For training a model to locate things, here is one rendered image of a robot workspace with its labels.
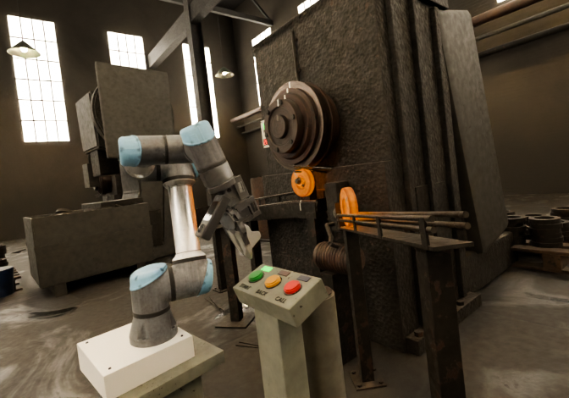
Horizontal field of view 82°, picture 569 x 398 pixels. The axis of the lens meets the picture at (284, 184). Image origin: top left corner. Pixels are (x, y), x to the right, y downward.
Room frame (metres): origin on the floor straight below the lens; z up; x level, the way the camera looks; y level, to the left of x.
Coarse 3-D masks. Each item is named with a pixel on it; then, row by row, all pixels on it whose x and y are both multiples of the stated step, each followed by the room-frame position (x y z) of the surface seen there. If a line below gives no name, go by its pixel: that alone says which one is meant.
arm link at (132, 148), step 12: (120, 144) 0.78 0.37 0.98; (132, 144) 0.79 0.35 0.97; (144, 144) 0.80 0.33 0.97; (156, 144) 0.81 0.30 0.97; (120, 156) 0.78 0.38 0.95; (132, 156) 0.79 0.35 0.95; (144, 156) 0.80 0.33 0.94; (156, 156) 0.81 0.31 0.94; (132, 168) 0.96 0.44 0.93; (144, 168) 0.89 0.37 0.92; (156, 168) 1.15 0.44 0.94; (156, 180) 1.20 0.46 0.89
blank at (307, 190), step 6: (294, 174) 1.81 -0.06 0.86; (300, 174) 1.77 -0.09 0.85; (306, 174) 1.74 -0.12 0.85; (294, 180) 1.82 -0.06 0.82; (306, 180) 1.74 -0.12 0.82; (312, 180) 1.73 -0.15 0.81; (294, 186) 1.82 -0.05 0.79; (300, 186) 1.80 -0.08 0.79; (306, 186) 1.75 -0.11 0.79; (312, 186) 1.73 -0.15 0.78; (300, 192) 1.79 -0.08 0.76; (306, 192) 1.75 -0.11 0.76
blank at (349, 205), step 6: (342, 192) 1.31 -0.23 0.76; (348, 192) 1.25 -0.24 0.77; (354, 192) 1.25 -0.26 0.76; (342, 198) 1.32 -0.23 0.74; (348, 198) 1.23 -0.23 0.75; (354, 198) 1.23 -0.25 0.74; (342, 204) 1.33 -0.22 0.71; (348, 204) 1.23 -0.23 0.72; (354, 204) 1.22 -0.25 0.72; (342, 210) 1.34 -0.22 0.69; (348, 210) 1.24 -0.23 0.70; (354, 210) 1.22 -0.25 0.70
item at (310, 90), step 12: (288, 84) 1.76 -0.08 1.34; (300, 84) 1.69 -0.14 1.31; (276, 96) 1.85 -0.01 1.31; (312, 96) 1.63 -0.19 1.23; (324, 108) 1.62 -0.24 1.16; (324, 120) 1.61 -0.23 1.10; (324, 132) 1.62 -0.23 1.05; (324, 144) 1.65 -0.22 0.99; (276, 156) 1.90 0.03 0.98; (312, 156) 1.66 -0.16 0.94; (288, 168) 1.82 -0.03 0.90
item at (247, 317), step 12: (204, 216) 2.08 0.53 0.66; (216, 228) 1.93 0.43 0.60; (228, 240) 1.98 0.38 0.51; (228, 252) 1.99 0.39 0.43; (228, 264) 1.99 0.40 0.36; (228, 276) 1.99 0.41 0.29; (228, 288) 1.99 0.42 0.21; (240, 312) 2.01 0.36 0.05; (252, 312) 2.09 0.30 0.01; (228, 324) 1.95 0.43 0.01; (240, 324) 1.93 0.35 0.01
